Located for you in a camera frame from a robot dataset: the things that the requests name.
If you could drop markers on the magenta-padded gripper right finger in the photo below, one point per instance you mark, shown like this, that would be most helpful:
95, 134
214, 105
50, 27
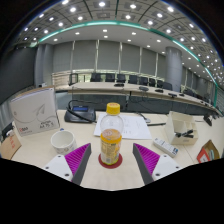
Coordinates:
148, 159

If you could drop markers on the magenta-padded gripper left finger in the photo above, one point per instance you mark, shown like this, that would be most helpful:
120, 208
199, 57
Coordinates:
76, 159

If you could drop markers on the yellow-capped orange drink bottle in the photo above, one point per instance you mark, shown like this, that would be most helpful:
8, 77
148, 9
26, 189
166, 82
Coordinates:
110, 146

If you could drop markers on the small white oblong box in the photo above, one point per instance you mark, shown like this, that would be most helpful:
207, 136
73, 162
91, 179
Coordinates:
165, 147

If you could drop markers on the white patterned mug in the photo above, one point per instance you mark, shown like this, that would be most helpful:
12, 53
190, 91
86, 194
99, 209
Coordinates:
63, 141

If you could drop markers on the flat round red coaster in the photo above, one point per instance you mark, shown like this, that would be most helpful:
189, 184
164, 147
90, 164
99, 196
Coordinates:
118, 164

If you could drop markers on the white printed paper sheet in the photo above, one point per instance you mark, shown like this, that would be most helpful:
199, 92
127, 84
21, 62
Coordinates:
136, 128

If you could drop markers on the black pen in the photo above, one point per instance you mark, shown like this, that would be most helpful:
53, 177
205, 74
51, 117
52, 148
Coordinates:
156, 124

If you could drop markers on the black desk phone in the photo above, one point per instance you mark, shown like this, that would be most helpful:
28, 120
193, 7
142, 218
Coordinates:
80, 115

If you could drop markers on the open white cardboard box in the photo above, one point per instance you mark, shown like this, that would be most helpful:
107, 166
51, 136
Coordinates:
180, 125

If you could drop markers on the brown carton with red label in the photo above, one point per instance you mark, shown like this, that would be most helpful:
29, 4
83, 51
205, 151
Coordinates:
208, 153

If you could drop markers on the white paper ream box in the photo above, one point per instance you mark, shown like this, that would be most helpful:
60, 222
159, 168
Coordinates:
33, 111

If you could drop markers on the flat brown cardboard envelope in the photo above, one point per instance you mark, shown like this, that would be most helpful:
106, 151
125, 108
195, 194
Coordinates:
10, 146

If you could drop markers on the long curved conference desk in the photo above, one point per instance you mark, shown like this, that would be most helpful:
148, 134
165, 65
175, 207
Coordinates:
133, 90

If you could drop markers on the black power adapter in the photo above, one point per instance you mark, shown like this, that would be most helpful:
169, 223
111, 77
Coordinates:
7, 129

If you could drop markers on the row of black office chairs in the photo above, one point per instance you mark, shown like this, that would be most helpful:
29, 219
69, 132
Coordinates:
133, 79

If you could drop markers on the group of ceiling lights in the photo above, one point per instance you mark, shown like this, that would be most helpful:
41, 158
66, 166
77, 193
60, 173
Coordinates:
101, 4

